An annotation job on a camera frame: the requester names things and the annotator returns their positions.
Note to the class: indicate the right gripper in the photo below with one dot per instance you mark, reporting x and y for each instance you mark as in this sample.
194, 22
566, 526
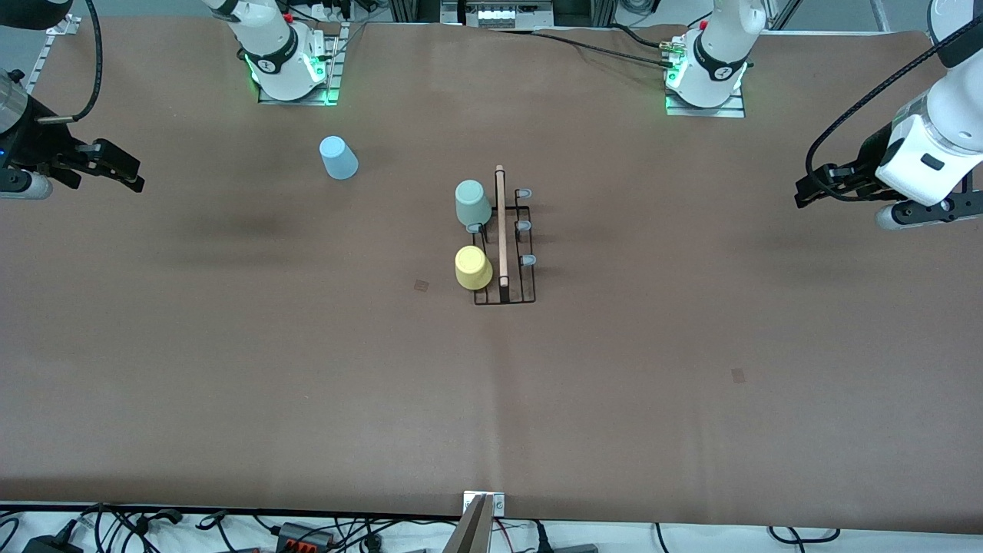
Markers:
34, 144

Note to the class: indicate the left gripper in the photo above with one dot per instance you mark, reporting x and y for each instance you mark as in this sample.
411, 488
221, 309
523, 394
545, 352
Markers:
862, 166

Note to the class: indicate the sage green plastic cup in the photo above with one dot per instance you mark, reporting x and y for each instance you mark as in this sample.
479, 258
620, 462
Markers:
470, 201

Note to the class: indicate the yellow plastic cup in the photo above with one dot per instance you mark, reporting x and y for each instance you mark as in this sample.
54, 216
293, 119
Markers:
472, 267

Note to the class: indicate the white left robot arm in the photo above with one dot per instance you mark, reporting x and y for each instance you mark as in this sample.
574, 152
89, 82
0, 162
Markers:
952, 100

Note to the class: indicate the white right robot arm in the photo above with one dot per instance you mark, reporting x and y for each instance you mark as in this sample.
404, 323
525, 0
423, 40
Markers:
269, 46

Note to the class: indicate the light blue plastic cup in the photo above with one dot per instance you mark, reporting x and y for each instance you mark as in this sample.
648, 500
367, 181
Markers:
338, 157

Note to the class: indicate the brown table cover sheet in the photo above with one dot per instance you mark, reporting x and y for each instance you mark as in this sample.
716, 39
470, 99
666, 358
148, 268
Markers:
691, 346

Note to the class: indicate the white power strip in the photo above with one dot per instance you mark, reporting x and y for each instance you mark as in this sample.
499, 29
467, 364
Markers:
330, 11

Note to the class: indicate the black power adapter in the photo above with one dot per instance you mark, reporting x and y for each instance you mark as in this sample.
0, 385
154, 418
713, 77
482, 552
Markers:
50, 545

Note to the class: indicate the black orange connector box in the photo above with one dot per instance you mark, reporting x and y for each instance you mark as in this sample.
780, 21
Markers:
303, 536

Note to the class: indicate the perforated metal edge rail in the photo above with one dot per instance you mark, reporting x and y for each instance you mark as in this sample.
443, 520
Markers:
44, 57

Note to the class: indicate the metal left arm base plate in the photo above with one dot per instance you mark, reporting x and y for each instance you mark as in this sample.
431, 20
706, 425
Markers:
706, 112

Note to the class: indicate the aluminium frame bar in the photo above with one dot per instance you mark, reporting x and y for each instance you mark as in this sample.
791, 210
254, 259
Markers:
879, 15

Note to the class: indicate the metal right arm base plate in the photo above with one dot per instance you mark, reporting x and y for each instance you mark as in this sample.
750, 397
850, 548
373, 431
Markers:
332, 69

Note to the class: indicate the silver metal bracket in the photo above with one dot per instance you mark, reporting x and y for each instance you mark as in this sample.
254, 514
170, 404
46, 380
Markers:
499, 503

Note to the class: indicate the grey camera stand beam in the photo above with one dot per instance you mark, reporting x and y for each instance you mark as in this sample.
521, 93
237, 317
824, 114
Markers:
470, 534

